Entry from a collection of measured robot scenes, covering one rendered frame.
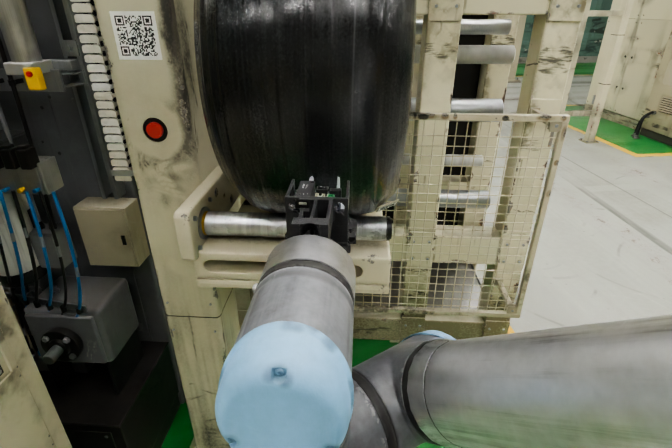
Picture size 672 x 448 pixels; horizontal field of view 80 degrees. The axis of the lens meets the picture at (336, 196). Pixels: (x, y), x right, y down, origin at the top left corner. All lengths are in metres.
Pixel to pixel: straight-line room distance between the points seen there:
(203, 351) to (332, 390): 0.83
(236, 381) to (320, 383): 0.05
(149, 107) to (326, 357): 0.62
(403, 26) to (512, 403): 0.42
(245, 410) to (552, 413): 0.18
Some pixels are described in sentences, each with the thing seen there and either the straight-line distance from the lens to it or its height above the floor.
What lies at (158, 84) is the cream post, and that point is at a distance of 0.79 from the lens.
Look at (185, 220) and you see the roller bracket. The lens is 0.73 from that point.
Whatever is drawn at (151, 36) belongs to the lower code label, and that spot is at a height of 1.22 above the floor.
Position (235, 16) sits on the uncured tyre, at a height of 1.25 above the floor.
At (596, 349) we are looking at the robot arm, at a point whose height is 1.10.
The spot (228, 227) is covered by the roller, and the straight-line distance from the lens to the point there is 0.75.
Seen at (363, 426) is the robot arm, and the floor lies 0.94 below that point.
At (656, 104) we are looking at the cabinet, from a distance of 5.37.
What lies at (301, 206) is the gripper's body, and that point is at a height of 1.06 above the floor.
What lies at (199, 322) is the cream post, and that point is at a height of 0.60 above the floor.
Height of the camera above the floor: 1.27
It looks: 25 degrees down
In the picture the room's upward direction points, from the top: straight up
